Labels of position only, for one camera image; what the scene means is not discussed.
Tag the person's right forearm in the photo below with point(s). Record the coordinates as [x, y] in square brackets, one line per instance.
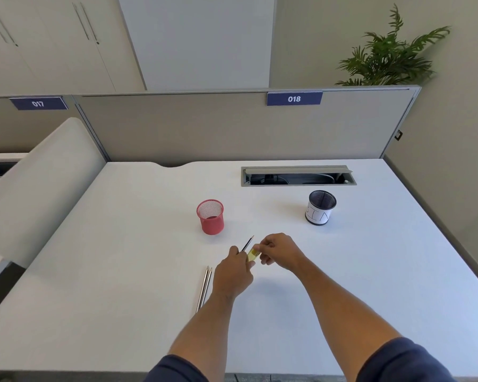
[342, 302]

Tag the person's left fingers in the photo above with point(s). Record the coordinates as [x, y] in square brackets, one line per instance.
[235, 253]

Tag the blue number sign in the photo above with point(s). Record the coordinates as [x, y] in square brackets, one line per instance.
[38, 103]
[294, 99]

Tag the black mesh cup white label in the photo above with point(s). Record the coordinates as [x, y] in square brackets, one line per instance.
[319, 212]

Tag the grey neighbouring desk partition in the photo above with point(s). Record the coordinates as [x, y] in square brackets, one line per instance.
[28, 129]

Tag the person's right fingers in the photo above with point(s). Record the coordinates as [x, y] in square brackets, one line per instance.
[266, 250]

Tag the person's right hand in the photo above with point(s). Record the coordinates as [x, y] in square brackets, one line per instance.
[285, 252]

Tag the red mesh pen cup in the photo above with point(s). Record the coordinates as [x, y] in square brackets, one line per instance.
[211, 220]

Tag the black pencil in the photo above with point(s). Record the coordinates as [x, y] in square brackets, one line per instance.
[248, 243]

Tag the dark blue right sleeve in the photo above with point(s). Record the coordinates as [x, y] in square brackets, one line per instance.
[404, 362]

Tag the silver pencil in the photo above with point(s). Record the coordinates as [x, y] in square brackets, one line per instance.
[206, 287]
[202, 289]

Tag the white curved side divider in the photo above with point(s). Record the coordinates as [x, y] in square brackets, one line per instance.
[40, 186]

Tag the dark blue sleeve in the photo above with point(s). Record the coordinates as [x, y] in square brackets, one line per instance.
[175, 369]
[404, 362]

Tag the green potted plant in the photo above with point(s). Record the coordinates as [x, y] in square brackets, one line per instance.
[386, 59]

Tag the yellow pencil sharpener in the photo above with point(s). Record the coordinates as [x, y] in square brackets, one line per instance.
[253, 255]

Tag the person's left forearm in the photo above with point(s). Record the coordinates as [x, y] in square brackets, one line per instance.
[205, 324]

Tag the person's left hand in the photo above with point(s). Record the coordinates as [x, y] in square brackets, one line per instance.
[233, 276]

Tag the beige wall cabinet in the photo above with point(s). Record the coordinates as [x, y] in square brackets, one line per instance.
[51, 47]

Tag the dark blue left sleeve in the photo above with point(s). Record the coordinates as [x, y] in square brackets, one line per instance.
[175, 369]

